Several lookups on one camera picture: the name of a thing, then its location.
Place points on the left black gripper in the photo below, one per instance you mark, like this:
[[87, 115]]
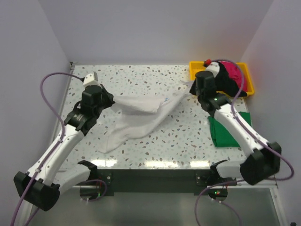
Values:
[[109, 97]]

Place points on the white t shirt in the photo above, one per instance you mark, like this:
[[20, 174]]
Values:
[[137, 117]]

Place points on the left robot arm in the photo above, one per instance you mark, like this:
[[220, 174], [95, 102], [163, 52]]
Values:
[[37, 186]]

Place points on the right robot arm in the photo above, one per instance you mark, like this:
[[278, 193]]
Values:
[[262, 157]]

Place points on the black t shirt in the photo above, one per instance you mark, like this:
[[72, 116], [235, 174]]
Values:
[[224, 84]]

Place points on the yellow plastic bin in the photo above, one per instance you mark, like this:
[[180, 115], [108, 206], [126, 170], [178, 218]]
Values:
[[197, 66]]

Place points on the pink t shirt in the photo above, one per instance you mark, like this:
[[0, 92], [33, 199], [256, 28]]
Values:
[[235, 74]]

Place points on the folded green t shirt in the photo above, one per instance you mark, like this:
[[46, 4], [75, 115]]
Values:
[[220, 136]]

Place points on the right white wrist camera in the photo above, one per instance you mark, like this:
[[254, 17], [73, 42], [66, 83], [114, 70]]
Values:
[[214, 68]]

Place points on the aluminium frame rail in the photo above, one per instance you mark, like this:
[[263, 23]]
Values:
[[43, 121]]

